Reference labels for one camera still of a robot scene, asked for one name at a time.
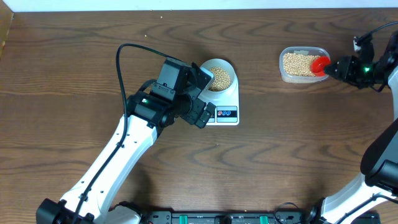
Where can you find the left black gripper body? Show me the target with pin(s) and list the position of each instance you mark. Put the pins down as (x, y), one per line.
(189, 110)

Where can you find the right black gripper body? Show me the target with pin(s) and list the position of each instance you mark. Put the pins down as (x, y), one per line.
(360, 73)

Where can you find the red plastic measuring scoop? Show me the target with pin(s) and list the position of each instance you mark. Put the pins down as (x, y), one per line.
(318, 65)

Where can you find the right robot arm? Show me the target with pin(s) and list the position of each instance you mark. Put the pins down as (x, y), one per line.
(377, 180)

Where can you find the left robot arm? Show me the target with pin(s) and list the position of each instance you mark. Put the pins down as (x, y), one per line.
(154, 107)

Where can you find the white digital kitchen scale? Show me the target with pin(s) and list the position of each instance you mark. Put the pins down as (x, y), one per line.
(227, 106)

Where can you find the soybeans in grey bowl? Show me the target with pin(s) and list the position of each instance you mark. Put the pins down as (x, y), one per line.
(222, 79)

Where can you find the grey round bowl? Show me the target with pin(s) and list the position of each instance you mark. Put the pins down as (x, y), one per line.
(216, 62)

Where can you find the pile of soybeans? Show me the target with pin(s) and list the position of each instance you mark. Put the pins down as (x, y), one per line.
(299, 65)

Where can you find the clear plastic bean container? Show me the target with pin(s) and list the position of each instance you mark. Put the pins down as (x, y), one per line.
(306, 51)

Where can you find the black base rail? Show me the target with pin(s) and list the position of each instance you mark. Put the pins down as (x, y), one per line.
(167, 217)

